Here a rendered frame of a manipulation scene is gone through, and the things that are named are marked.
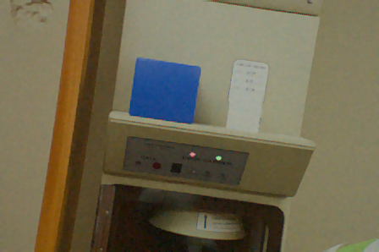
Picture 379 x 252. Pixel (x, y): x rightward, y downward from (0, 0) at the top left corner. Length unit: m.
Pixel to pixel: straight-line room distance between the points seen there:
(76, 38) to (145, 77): 0.12
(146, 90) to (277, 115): 0.25
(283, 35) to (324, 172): 0.55
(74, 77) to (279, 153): 0.34
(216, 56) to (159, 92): 0.16
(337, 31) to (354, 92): 0.14
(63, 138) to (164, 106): 0.16
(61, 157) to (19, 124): 0.54
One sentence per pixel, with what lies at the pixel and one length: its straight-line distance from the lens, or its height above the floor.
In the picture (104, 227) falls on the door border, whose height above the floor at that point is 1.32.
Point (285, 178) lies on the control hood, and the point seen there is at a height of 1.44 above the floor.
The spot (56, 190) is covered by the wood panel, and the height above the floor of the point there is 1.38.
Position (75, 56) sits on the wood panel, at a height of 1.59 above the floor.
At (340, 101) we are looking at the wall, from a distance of 1.76.
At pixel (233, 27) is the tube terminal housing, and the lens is 1.28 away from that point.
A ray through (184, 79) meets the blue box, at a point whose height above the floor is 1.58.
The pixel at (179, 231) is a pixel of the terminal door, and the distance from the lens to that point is 1.29.
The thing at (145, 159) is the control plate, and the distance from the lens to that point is 1.22.
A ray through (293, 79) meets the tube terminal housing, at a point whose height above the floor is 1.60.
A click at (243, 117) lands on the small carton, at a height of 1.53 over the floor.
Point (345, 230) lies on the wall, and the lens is 1.80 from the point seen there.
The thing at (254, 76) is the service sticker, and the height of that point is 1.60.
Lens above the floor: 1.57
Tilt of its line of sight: 3 degrees down
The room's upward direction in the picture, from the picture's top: 8 degrees clockwise
